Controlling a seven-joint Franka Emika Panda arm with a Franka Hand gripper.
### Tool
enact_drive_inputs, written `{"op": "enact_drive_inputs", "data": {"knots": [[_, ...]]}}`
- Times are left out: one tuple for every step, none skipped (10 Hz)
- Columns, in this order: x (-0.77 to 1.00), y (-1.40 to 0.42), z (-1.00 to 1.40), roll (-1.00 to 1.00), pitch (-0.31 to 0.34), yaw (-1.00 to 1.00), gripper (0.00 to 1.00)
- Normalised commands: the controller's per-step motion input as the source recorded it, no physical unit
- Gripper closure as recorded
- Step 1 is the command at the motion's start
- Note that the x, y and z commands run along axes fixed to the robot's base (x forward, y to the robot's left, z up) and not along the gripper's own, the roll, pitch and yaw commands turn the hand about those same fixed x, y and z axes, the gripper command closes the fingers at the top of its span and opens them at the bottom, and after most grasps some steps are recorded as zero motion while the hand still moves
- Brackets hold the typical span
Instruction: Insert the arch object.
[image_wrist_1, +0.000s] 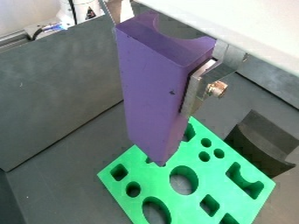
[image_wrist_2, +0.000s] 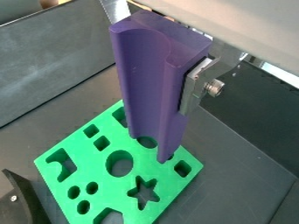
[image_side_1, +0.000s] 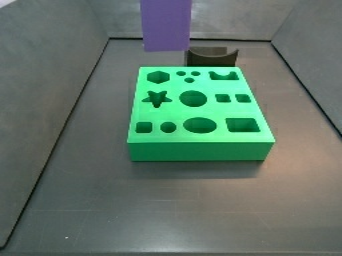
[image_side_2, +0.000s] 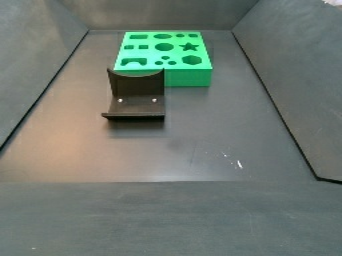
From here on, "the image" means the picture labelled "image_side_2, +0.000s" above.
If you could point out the black curved holder bracket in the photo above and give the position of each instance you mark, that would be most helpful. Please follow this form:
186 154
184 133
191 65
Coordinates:
138 96

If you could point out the green shape sorter block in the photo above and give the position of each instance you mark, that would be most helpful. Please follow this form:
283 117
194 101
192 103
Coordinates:
174 51

